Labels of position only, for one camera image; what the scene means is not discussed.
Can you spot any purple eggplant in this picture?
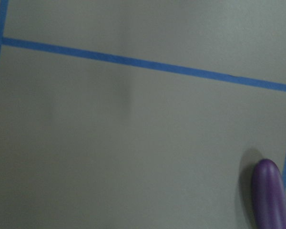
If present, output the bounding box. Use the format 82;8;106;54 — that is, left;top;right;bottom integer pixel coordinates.
251;159;286;229

